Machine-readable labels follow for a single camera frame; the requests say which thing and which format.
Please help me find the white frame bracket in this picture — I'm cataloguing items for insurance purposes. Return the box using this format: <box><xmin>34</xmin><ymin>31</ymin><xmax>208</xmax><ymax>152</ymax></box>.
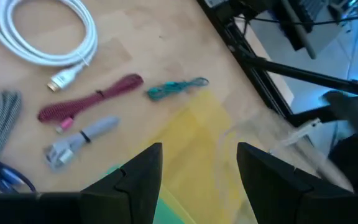
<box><xmin>280</xmin><ymin>118</ymin><xmax>323</xmax><ymax>147</ymax></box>

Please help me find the yellow translucent plastic bin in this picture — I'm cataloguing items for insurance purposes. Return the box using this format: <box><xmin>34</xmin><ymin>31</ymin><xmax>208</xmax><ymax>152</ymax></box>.
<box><xmin>132</xmin><ymin>90</ymin><xmax>354</xmax><ymax>224</ymax></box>

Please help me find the white HDMI cable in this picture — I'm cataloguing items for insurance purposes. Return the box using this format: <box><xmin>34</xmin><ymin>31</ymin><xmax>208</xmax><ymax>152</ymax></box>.
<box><xmin>0</xmin><ymin>0</ymin><xmax>99</xmax><ymax>93</ymax></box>

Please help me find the thin black hanging cable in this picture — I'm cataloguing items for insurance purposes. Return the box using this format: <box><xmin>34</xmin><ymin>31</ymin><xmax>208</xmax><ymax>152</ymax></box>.
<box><xmin>242</xmin><ymin>12</ymin><xmax>358</xmax><ymax>27</ymax></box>

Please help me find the grey cable with black tie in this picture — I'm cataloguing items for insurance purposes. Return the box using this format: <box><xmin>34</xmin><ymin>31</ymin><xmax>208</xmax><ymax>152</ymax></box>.
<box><xmin>44</xmin><ymin>114</ymin><xmax>121</xmax><ymax>172</ymax></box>

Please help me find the black-white braided cable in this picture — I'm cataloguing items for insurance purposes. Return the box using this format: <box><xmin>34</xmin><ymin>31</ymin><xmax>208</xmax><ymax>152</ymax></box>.
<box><xmin>0</xmin><ymin>90</ymin><xmax>23</xmax><ymax>190</ymax></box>

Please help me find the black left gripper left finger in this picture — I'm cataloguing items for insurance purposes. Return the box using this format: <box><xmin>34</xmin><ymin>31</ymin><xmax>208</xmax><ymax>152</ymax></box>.
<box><xmin>81</xmin><ymin>142</ymin><xmax>163</xmax><ymax>224</ymax></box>

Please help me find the red braided cable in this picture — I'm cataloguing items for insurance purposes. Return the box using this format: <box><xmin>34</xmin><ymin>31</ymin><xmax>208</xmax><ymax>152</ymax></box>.
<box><xmin>37</xmin><ymin>73</ymin><xmax>145</xmax><ymax>135</ymax></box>

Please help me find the black aluminium table frame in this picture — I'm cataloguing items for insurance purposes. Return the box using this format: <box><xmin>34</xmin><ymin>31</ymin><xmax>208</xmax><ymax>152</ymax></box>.
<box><xmin>196</xmin><ymin>0</ymin><xmax>358</xmax><ymax>190</ymax></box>

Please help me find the grey metal pole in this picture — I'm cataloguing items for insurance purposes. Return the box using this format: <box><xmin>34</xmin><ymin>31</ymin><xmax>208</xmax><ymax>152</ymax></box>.
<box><xmin>280</xmin><ymin>0</ymin><xmax>317</xmax><ymax>60</ymax></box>

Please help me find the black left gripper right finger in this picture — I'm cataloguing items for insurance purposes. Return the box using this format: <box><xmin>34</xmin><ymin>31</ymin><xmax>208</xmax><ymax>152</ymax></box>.
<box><xmin>236</xmin><ymin>142</ymin><xmax>354</xmax><ymax>224</ymax></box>

